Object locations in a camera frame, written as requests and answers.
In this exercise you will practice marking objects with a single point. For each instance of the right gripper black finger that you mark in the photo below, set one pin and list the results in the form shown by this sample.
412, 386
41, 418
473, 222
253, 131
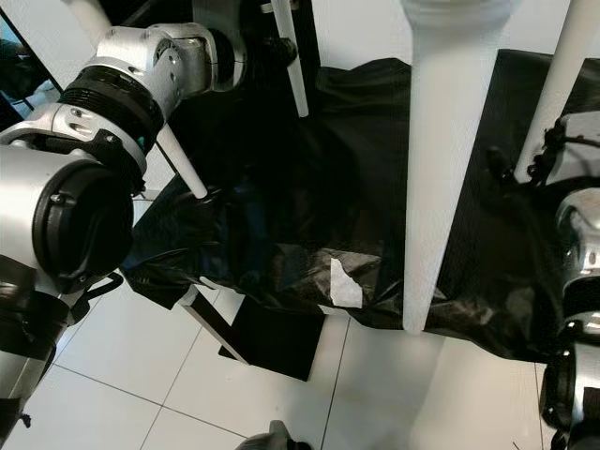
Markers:
500, 161

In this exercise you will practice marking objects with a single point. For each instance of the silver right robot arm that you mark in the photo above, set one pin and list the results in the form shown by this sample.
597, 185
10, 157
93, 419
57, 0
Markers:
581, 309

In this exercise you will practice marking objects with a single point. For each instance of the black plastic table cover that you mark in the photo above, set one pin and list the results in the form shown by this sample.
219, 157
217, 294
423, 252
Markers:
347, 178

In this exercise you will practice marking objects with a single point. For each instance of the black table stand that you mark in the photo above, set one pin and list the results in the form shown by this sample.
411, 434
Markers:
262, 333

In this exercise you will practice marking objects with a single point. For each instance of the grey robot foot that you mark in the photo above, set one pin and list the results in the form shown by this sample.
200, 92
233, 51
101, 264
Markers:
272, 439

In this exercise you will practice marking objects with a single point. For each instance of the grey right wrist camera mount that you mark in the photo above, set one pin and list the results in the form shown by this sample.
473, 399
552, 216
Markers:
583, 150

